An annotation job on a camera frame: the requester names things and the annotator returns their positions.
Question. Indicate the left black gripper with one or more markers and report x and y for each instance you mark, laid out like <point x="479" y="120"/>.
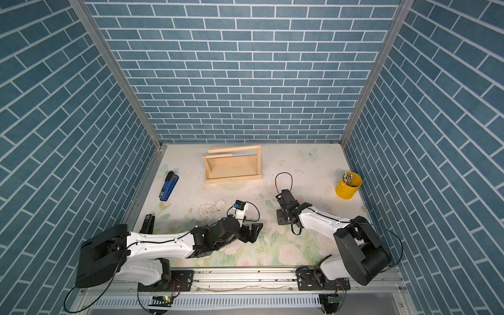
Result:
<point x="253" y="235"/>

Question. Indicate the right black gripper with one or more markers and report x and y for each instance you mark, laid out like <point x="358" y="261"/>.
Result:
<point x="279" y="216"/>

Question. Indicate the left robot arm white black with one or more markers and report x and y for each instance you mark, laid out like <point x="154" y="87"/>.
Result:
<point x="144" y="258"/>

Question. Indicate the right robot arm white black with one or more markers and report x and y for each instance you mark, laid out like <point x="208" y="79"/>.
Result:
<point x="362" y="254"/>

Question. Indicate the wooden jewelry display stand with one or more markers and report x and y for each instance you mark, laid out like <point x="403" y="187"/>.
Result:
<point x="237" y="164"/>

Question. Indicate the yellow cup with pens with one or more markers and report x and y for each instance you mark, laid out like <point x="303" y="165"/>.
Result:
<point x="348" y="186"/>

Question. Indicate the floral table mat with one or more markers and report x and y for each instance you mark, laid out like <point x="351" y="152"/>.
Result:
<point x="311" y="171"/>

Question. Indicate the blue stapler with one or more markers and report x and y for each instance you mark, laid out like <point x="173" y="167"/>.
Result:
<point x="170" y="181"/>

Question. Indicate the right green circuit board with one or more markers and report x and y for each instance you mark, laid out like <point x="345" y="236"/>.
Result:
<point x="335" y="299"/>

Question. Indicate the green circuit board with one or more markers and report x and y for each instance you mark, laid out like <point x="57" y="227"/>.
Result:
<point x="335" y="299"/>
<point x="161" y="301"/>

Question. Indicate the black stapler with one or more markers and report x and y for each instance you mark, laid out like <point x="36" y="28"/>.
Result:
<point x="148" y="224"/>

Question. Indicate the left green circuit board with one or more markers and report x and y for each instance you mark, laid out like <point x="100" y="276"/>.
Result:
<point x="161" y="301"/>

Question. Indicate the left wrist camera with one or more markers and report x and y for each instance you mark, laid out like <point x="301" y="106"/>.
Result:
<point x="239" y="210"/>

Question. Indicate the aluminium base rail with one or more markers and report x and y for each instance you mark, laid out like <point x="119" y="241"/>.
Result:
<point x="276" y="280"/>

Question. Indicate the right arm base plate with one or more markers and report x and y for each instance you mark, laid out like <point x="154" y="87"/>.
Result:
<point x="311" y="279"/>

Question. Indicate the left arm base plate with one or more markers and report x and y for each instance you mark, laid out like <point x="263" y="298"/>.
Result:
<point x="169" y="280"/>

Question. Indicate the white slotted cable duct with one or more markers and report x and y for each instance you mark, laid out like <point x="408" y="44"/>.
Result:
<point x="206" y="302"/>

